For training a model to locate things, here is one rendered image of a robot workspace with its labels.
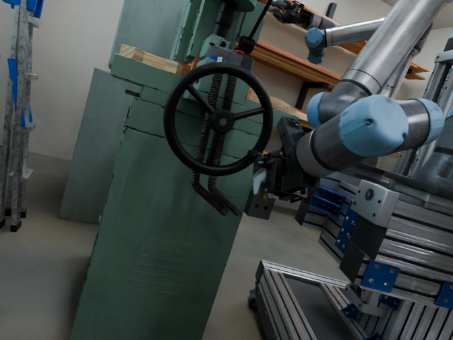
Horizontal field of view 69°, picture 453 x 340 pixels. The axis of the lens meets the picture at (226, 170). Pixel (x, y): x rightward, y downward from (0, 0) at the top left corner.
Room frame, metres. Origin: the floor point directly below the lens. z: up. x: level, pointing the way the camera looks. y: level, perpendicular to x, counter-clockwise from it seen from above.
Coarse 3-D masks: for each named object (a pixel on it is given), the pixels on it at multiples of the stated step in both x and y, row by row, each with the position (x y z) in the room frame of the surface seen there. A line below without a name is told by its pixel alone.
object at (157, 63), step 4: (156, 60) 1.10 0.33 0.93; (160, 60) 1.11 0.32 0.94; (156, 64) 1.10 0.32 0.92; (160, 64) 1.11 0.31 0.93; (164, 64) 1.11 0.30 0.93; (160, 68) 1.11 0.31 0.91; (252, 92) 1.21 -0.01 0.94; (252, 96) 1.22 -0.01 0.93; (256, 96) 1.22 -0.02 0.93; (252, 100) 1.22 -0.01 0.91; (256, 100) 1.22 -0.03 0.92; (292, 108) 1.27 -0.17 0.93; (296, 108) 1.27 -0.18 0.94
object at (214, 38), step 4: (208, 36) 1.15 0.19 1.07; (212, 36) 1.11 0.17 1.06; (216, 36) 1.12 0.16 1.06; (204, 40) 1.21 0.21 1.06; (208, 40) 1.13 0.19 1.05; (212, 40) 1.11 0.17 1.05; (216, 40) 1.12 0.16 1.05; (220, 40) 1.12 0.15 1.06; (224, 40) 1.12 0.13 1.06; (228, 40) 1.13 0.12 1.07; (204, 44) 1.19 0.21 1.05; (208, 44) 1.11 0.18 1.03; (216, 44) 1.12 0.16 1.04; (228, 44) 1.13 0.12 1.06; (204, 48) 1.17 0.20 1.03; (208, 48) 1.11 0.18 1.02; (228, 48) 1.13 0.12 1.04; (200, 52) 1.23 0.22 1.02; (204, 52) 1.14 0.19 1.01; (200, 56) 1.20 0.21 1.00; (204, 56) 1.15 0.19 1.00
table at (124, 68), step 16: (128, 64) 0.93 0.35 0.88; (144, 64) 0.94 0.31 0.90; (128, 80) 0.95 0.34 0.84; (144, 80) 0.95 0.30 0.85; (160, 80) 0.96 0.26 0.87; (176, 80) 0.97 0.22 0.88; (192, 96) 0.90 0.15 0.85; (208, 96) 0.91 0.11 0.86; (240, 112) 0.94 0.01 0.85; (272, 128) 1.26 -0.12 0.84
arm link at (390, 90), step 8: (424, 40) 1.45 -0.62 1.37; (416, 48) 1.44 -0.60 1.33; (408, 56) 1.45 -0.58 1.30; (416, 56) 1.48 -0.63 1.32; (408, 64) 1.46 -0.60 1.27; (400, 72) 1.46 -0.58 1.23; (392, 80) 1.46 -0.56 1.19; (400, 80) 1.46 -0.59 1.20; (384, 88) 1.47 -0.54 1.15; (392, 88) 1.46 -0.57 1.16; (392, 96) 1.46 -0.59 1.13
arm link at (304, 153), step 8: (304, 136) 0.53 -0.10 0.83; (304, 144) 0.51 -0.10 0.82; (296, 152) 0.52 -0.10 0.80; (304, 152) 0.50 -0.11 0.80; (312, 152) 0.54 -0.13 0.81; (304, 160) 0.51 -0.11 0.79; (312, 160) 0.49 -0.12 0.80; (304, 168) 0.51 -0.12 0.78; (312, 168) 0.50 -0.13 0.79; (320, 168) 0.49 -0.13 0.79; (320, 176) 0.52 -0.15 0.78
